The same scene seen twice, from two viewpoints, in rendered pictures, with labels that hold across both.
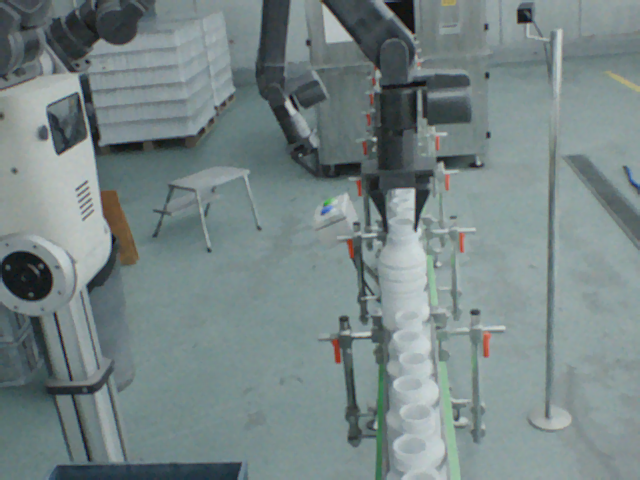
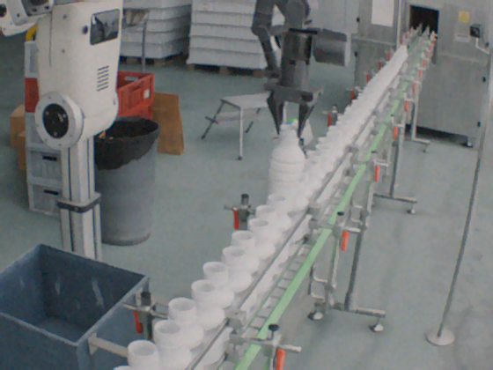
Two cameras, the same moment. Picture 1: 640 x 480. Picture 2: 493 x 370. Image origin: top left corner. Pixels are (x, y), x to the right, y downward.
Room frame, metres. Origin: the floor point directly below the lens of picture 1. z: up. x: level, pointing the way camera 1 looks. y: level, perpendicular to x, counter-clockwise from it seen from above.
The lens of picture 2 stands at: (-0.16, -0.27, 1.62)
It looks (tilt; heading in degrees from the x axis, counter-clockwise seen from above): 21 degrees down; 11
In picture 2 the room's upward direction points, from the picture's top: 4 degrees clockwise
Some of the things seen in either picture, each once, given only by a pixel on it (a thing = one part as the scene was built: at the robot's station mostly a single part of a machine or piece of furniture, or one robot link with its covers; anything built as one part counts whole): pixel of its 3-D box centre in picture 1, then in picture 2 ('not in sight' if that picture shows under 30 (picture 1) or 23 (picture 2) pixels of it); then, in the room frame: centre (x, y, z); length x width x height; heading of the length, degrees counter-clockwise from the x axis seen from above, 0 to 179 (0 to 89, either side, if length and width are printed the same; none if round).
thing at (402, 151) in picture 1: (398, 151); (294, 76); (0.99, -0.12, 1.39); 0.10 x 0.07 x 0.07; 83
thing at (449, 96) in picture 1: (425, 80); (320, 31); (0.99, -0.17, 1.48); 0.12 x 0.09 x 0.12; 83
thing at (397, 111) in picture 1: (400, 106); (299, 45); (0.99, -0.13, 1.45); 0.07 x 0.06 x 0.07; 83
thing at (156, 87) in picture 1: (153, 84); (240, 25); (8.14, 1.55, 0.59); 1.24 x 1.03 x 1.17; 175
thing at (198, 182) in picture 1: (202, 204); (245, 121); (4.76, 0.73, 0.21); 0.61 x 0.47 x 0.41; 46
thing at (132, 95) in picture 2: not in sight; (113, 93); (3.95, 1.55, 0.55); 0.61 x 0.41 x 0.22; 175
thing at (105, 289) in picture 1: (80, 317); (120, 181); (2.91, 1.04, 0.32); 0.45 x 0.45 x 0.64
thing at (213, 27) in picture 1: (183, 64); not in sight; (9.73, 1.45, 0.59); 1.25 x 1.03 x 1.17; 174
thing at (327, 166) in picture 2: not in sight; (320, 179); (1.29, -0.17, 1.08); 0.06 x 0.06 x 0.17
